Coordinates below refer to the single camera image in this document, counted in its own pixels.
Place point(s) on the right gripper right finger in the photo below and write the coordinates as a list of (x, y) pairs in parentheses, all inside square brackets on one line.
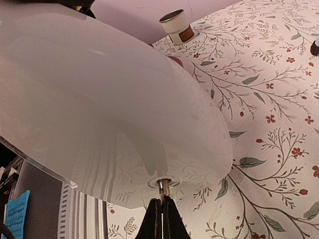
[(172, 226)]

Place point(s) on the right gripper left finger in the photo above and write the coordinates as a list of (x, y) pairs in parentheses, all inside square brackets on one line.
[(151, 227)]

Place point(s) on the white wedge block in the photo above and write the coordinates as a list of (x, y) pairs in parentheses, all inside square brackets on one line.
[(102, 111)]

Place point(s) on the light blue music stand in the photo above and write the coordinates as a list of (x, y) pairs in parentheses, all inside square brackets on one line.
[(314, 50)]

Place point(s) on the blue sheet music page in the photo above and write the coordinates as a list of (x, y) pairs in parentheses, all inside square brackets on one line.
[(16, 214)]

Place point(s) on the pink plate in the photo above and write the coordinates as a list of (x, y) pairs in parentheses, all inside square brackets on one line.
[(174, 59)]

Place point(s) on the small paper cup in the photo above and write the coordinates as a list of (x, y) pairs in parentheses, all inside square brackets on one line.
[(177, 26)]

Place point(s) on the aluminium front rail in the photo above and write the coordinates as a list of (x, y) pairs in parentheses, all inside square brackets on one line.
[(81, 216)]

